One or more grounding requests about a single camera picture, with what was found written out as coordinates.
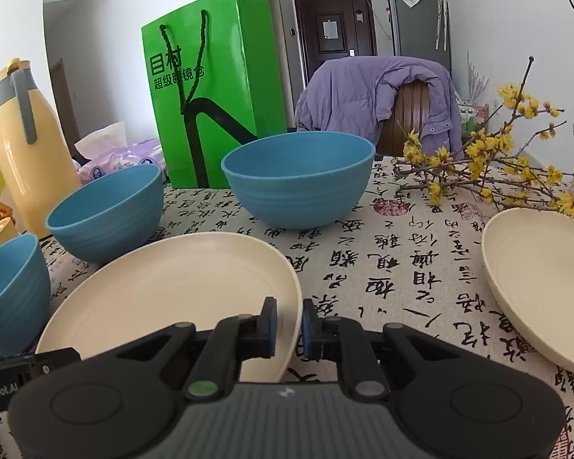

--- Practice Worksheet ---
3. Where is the white folded umbrella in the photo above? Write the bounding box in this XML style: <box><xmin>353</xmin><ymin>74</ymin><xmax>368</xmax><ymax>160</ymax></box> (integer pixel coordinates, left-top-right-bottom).
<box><xmin>434</xmin><ymin>0</ymin><xmax>449</xmax><ymax>51</ymax></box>

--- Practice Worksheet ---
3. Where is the large blue bowl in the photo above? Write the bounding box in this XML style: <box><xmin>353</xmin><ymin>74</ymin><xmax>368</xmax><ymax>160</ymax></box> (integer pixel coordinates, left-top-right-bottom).
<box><xmin>220</xmin><ymin>132</ymin><xmax>376</xmax><ymax>231</ymax></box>

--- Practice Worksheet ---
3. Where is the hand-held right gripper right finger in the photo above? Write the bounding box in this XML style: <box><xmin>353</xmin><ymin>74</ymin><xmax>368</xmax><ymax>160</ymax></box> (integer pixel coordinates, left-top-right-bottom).
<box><xmin>301</xmin><ymin>298</ymin><xmax>489</xmax><ymax>399</ymax></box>

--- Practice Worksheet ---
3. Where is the grey refrigerator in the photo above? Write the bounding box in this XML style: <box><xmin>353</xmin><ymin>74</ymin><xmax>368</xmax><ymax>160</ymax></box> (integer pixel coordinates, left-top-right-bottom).
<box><xmin>386</xmin><ymin>0</ymin><xmax>453</xmax><ymax>75</ymax></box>

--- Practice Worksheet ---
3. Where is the yellow flower branch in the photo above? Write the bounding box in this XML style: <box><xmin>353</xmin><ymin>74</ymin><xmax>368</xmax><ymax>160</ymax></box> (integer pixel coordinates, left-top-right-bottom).
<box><xmin>391</xmin><ymin>56</ymin><xmax>574</xmax><ymax>228</ymax></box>

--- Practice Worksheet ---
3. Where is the purple tissue pack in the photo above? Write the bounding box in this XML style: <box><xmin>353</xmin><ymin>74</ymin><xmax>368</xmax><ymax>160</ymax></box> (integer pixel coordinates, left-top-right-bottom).
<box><xmin>78</xmin><ymin>138</ymin><xmax>166</xmax><ymax>186</ymax></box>

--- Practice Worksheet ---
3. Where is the purple jacket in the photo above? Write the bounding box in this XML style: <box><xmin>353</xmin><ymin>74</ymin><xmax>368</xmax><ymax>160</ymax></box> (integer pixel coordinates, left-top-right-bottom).
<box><xmin>294</xmin><ymin>55</ymin><xmax>463</xmax><ymax>155</ymax></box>

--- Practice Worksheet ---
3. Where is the dark brown door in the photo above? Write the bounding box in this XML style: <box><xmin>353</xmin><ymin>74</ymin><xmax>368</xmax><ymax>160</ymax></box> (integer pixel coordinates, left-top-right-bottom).
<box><xmin>294</xmin><ymin>0</ymin><xmax>379</xmax><ymax>86</ymax></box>

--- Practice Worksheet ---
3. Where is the cream plate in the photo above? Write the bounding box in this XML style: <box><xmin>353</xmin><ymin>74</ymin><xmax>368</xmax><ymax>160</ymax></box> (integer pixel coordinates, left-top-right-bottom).
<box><xmin>36</xmin><ymin>231</ymin><xmax>303</xmax><ymax>384</ymax></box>
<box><xmin>481</xmin><ymin>207</ymin><xmax>574</xmax><ymax>378</ymax></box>

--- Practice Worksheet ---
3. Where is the green paper bag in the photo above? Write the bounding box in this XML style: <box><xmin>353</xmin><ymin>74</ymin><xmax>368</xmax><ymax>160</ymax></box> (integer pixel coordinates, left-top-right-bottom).
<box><xmin>140</xmin><ymin>0</ymin><xmax>288</xmax><ymax>190</ymax></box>

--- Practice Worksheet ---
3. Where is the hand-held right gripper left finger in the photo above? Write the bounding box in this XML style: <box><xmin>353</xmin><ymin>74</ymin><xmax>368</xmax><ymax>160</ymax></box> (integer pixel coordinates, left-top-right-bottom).
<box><xmin>83</xmin><ymin>296</ymin><xmax>279</xmax><ymax>401</ymax></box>

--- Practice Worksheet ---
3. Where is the wooden chair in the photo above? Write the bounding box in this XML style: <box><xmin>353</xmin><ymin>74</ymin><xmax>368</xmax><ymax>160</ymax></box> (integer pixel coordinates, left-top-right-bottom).
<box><xmin>377</xmin><ymin>80</ymin><xmax>442</xmax><ymax>157</ymax></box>

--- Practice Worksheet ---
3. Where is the yellow thermos jug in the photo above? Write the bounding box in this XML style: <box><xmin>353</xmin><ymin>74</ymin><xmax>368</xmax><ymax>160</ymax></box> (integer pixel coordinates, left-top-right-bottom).
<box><xmin>0</xmin><ymin>57</ymin><xmax>82</xmax><ymax>241</ymax></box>

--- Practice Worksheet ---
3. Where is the small blue bowl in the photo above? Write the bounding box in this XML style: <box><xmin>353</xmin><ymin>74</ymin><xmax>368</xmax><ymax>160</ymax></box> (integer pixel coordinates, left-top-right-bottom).
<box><xmin>45</xmin><ymin>164</ymin><xmax>164</xmax><ymax>264</ymax></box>
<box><xmin>0</xmin><ymin>233</ymin><xmax>52</xmax><ymax>358</ymax></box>

